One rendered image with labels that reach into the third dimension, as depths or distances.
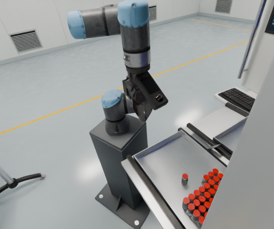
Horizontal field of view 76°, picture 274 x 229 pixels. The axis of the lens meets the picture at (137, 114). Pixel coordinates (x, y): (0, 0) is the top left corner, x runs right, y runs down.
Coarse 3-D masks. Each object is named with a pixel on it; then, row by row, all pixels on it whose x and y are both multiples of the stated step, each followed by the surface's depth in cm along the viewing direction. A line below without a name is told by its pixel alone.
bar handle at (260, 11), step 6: (264, 0) 89; (264, 6) 91; (258, 12) 93; (258, 18) 95; (258, 24) 96; (252, 30) 99; (252, 36) 101; (252, 42) 103; (246, 48) 106; (246, 54) 107; (246, 60) 110; (240, 72) 115; (240, 78) 118
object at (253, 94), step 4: (236, 88) 123; (220, 92) 121; (244, 92) 118; (248, 92) 119; (252, 92) 118; (216, 96) 119; (220, 96) 117; (252, 96) 114; (256, 96) 115; (220, 100) 117; (224, 100) 114; (224, 104) 115
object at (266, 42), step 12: (264, 12) 96; (264, 24) 98; (264, 36) 100; (252, 48) 109; (264, 48) 102; (252, 60) 112; (264, 60) 105; (252, 72) 114; (264, 72) 107; (240, 84) 126; (252, 84) 117
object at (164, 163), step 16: (160, 144) 78; (176, 144) 79; (192, 144) 78; (144, 160) 74; (160, 160) 73; (176, 160) 73; (192, 160) 72; (208, 160) 71; (160, 176) 68; (176, 176) 67; (192, 176) 67; (160, 192) 60; (176, 192) 62; (192, 192) 62; (176, 208) 58; (192, 224) 54
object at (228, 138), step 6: (240, 120) 83; (234, 126) 82; (240, 126) 84; (222, 132) 78; (228, 132) 82; (234, 132) 82; (240, 132) 81; (216, 138) 78; (222, 138) 80; (228, 138) 79; (234, 138) 79; (222, 144) 74; (228, 144) 77; (234, 144) 76; (228, 150) 72
